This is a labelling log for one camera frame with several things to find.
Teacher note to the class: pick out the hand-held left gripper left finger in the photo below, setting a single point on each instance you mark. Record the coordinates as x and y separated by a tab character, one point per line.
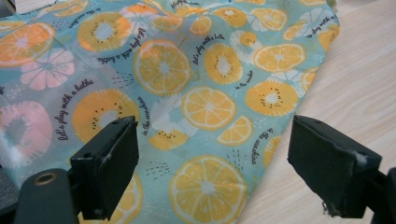
106	168

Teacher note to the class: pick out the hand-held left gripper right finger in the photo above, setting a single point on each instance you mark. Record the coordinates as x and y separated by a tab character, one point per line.
327	168

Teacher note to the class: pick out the fruit print cloth bag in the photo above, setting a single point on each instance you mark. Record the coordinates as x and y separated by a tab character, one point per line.
202	62

